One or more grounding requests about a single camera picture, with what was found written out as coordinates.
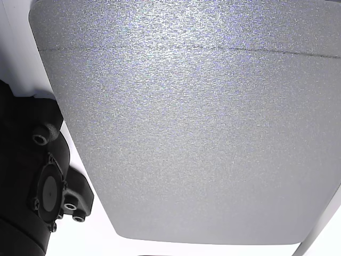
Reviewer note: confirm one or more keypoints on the flat gray plate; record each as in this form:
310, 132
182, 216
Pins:
186, 133

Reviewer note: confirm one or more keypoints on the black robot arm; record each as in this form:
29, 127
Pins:
21, 160

